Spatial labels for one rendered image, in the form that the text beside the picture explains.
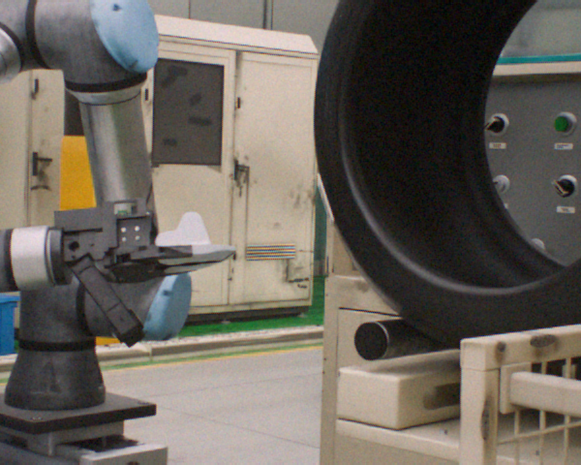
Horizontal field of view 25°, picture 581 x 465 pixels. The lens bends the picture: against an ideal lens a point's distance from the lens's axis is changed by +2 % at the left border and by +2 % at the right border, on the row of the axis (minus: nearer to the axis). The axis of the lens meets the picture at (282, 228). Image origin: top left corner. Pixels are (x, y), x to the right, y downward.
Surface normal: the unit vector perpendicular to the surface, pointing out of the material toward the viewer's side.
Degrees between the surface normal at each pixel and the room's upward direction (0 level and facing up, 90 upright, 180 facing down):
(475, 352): 90
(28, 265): 98
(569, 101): 90
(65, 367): 73
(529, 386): 90
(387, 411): 90
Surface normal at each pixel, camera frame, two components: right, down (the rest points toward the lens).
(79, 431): 0.69, 0.06
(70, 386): 0.42, -0.24
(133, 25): 0.92, -0.07
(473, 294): -0.66, 0.20
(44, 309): -0.27, 0.10
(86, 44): -0.32, 0.40
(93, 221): -0.05, -0.29
